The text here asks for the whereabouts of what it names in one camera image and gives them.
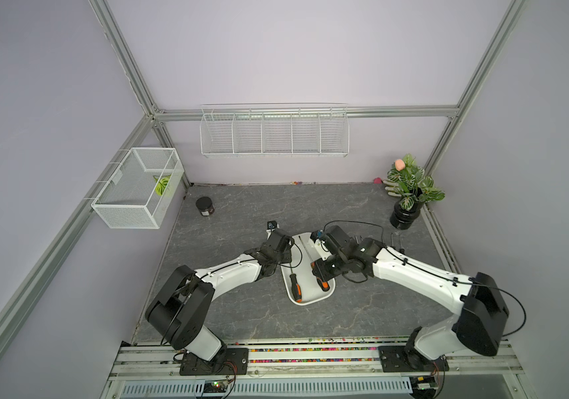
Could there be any white plastic storage box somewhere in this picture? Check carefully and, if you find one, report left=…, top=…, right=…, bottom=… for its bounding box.
left=281, top=232, right=335, bottom=306

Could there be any orange black large screwdriver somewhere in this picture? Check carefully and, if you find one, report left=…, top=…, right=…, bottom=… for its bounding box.
left=289, top=273, right=302, bottom=304

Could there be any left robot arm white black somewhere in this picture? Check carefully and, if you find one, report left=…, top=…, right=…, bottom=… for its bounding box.
left=145, top=229, right=294, bottom=362

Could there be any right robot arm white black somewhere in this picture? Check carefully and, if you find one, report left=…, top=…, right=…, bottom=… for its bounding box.
left=310, top=225, right=510, bottom=370

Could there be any small black jar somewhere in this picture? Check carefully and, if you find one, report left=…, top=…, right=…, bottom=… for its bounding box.
left=196, top=196, right=215, bottom=217

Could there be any artificial green potted plant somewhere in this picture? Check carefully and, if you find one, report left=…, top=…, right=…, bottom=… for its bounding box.
left=383, top=154, right=446, bottom=230

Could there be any green object in basket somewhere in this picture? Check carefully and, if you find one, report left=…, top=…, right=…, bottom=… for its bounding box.
left=153, top=176, right=171, bottom=197

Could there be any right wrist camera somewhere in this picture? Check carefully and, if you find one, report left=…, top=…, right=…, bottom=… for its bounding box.
left=310, top=230, right=333, bottom=253

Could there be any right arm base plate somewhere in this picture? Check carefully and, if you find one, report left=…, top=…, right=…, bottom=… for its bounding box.
left=379, top=345, right=450, bottom=375

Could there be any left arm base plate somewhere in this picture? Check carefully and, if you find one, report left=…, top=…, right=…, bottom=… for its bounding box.
left=179, top=347, right=250, bottom=377

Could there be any long white wire wall basket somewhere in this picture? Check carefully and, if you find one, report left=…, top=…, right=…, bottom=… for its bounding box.
left=199, top=115, right=350, bottom=157

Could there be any aluminium frame rail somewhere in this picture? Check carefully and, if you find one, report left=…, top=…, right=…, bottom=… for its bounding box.
left=155, top=103, right=460, bottom=122

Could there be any white wire cube basket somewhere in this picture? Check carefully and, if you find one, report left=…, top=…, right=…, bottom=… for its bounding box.
left=91, top=147, right=184, bottom=229

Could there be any white perforated cable duct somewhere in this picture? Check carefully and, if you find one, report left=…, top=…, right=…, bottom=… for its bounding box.
left=117, top=377, right=413, bottom=398

